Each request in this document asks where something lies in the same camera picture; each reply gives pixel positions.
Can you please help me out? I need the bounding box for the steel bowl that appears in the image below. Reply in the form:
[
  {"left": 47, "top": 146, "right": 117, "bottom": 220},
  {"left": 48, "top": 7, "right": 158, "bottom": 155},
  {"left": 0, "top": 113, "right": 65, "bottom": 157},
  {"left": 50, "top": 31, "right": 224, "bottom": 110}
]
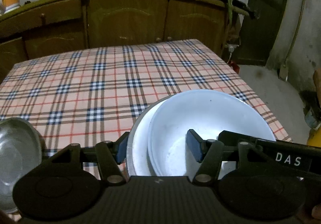
[{"left": 126, "top": 99, "right": 166, "bottom": 177}]

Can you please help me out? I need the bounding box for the plaid tablecloth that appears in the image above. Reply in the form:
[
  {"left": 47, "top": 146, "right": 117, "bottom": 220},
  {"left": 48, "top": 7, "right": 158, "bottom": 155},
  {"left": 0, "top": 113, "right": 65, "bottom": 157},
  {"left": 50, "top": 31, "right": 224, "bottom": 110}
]
[{"left": 0, "top": 39, "right": 294, "bottom": 224}]

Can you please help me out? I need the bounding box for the wooden kitchen cabinet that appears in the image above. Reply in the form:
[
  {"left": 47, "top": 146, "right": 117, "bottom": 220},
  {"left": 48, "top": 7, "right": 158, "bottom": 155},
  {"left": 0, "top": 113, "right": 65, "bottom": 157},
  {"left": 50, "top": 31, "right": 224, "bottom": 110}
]
[{"left": 0, "top": 0, "right": 251, "bottom": 78}]

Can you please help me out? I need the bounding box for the yellow object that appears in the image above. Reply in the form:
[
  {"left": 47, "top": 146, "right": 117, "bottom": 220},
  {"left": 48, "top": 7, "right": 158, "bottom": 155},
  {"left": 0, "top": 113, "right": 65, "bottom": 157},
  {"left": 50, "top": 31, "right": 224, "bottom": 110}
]
[{"left": 304, "top": 69, "right": 321, "bottom": 147}]

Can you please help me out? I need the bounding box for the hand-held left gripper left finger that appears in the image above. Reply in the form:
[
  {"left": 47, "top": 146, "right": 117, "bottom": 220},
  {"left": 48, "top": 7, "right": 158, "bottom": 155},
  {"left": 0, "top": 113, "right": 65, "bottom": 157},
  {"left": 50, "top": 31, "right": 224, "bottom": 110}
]
[{"left": 50, "top": 132, "right": 130, "bottom": 186}]

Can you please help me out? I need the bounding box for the dark green door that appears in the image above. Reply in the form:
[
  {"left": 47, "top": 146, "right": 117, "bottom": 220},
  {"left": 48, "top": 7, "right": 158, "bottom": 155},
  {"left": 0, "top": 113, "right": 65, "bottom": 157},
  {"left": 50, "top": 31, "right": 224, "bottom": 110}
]
[{"left": 232, "top": 0, "right": 294, "bottom": 66}]

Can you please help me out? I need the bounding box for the red object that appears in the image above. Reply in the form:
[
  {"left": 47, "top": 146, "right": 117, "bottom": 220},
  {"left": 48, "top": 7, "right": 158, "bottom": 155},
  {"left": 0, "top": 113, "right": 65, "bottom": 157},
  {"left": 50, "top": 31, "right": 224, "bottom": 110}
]
[{"left": 227, "top": 60, "right": 240, "bottom": 74}]

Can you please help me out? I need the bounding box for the large steel basin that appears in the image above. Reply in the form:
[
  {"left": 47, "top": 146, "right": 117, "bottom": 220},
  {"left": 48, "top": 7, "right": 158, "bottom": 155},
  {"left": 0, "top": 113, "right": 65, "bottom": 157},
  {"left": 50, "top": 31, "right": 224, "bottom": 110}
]
[{"left": 0, "top": 117, "right": 43, "bottom": 213}]

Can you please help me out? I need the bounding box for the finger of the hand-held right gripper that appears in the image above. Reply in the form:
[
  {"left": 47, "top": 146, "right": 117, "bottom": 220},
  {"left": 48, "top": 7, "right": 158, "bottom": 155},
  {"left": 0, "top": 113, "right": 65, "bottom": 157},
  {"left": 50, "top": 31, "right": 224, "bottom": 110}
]
[{"left": 218, "top": 130, "right": 259, "bottom": 150}]

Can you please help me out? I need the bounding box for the deep white bowl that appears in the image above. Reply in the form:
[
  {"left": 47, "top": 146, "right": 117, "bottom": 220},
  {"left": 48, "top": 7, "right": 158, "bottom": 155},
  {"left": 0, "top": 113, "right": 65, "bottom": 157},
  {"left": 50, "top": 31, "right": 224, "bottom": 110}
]
[{"left": 148, "top": 89, "right": 276, "bottom": 177}]

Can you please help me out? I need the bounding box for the long-handled tool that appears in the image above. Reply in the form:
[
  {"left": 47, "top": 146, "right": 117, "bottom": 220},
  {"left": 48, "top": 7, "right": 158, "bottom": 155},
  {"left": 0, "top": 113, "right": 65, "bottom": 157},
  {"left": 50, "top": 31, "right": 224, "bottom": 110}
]
[{"left": 279, "top": 0, "right": 308, "bottom": 81}]

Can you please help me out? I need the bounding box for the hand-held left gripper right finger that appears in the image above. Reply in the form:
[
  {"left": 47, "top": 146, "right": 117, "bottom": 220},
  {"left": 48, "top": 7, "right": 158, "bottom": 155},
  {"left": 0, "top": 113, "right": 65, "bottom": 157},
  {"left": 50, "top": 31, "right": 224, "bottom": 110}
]
[{"left": 186, "top": 129, "right": 274, "bottom": 186}]

